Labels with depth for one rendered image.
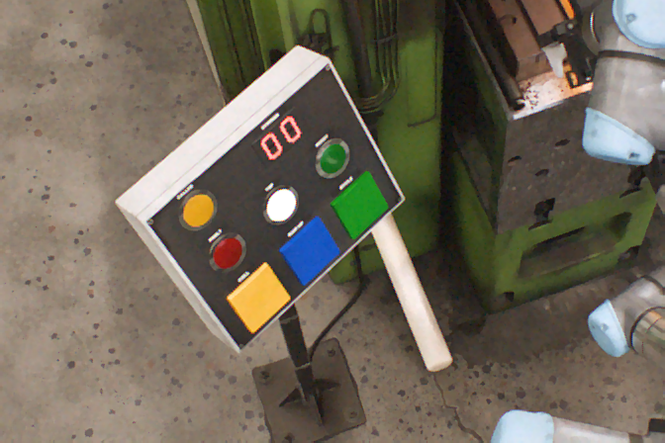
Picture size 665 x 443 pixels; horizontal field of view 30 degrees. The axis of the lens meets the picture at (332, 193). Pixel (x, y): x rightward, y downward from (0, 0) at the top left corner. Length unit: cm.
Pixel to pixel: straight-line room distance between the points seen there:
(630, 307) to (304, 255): 47
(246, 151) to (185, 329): 123
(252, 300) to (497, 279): 96
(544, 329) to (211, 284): 125
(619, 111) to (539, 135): 75
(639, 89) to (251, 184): 59
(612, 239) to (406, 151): 57
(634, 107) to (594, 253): 141
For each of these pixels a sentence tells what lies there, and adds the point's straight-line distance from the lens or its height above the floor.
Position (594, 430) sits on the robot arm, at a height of 140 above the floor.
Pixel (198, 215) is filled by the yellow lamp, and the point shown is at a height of 116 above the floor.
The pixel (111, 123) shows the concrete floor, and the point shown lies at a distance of 311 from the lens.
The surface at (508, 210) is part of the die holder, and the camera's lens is 228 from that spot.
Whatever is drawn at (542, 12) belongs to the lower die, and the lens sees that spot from 199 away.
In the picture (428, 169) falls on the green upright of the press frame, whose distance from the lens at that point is 248.
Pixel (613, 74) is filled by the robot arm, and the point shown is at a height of 150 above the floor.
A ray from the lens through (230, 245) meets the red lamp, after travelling 169.
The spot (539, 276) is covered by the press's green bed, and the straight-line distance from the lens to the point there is 269.
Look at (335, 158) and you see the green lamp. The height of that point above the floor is 109.
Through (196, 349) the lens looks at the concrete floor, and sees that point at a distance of 282.
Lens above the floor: 262
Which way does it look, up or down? 63 degrees down
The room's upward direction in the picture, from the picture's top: 9 degrees counter-clockwise
